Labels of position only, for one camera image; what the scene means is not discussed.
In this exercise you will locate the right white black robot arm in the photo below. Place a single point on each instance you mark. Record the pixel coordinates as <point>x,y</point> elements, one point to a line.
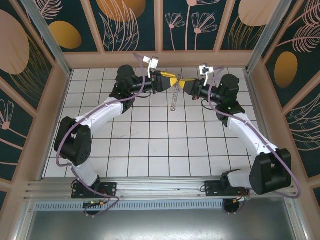
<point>245,132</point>

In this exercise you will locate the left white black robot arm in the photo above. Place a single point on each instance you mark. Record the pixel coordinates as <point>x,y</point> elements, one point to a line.
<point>100,116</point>

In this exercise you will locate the grey metal sheet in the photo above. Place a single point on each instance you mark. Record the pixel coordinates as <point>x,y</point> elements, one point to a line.
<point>162,225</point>

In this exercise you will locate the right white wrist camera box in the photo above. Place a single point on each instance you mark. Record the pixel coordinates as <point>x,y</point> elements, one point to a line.
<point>207,70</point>

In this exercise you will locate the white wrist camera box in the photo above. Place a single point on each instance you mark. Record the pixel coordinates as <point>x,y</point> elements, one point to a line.
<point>207,70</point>
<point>153,62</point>

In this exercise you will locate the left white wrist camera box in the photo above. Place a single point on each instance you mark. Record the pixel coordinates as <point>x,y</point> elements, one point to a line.
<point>153,62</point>

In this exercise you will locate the aluminium side rail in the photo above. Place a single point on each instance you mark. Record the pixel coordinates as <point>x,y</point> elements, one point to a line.
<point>250,87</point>

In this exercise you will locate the aluminium corner post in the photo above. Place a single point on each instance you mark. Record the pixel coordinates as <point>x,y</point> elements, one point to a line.
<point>44,32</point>
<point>271,32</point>

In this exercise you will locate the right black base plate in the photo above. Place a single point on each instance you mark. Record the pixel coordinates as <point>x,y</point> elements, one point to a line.
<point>215,188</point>

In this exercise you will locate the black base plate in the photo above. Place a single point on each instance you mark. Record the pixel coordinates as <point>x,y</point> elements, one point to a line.
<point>215,188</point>
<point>107,190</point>

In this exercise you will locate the aluminium mounting rail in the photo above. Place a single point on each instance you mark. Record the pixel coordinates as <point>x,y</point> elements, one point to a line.
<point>162,186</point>

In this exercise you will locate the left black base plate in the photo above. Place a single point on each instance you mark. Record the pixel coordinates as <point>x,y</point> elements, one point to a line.
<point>107,190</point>

